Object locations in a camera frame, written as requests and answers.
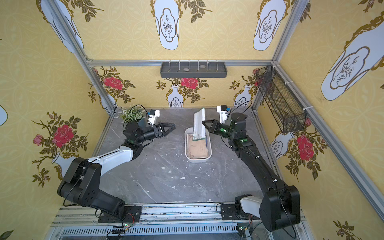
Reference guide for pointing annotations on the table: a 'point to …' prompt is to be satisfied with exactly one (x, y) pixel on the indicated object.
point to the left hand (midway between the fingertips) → (176, 128)
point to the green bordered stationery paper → (199, 128)
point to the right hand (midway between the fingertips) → (201, 125)
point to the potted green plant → (130, 117)
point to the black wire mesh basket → (288, 113)
